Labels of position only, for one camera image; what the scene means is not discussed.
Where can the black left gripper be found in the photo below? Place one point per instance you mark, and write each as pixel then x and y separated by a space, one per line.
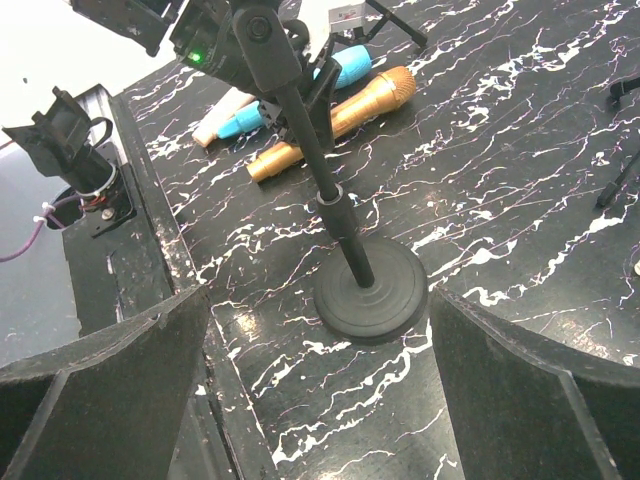
pixel 302 91

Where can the blue toy microphone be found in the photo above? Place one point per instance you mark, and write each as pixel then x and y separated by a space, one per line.
pixel 355 62

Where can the gold toy microphone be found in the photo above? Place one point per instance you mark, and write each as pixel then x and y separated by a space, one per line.
pixel 387 92

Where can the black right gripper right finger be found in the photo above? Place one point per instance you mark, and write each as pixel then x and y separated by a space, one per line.
pixel 523 406

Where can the pink toy microphone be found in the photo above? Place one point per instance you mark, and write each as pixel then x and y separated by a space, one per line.
pixel 232 101

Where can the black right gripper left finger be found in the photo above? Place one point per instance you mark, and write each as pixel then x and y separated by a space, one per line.
pixel 109 405

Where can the black round-base clamp stand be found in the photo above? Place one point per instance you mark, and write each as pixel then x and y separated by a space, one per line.
pixel 369 291

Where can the black small tripod stand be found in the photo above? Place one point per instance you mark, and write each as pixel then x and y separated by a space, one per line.
pixel 359 36

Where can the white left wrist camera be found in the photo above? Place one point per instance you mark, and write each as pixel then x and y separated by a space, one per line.
pixel 324 17

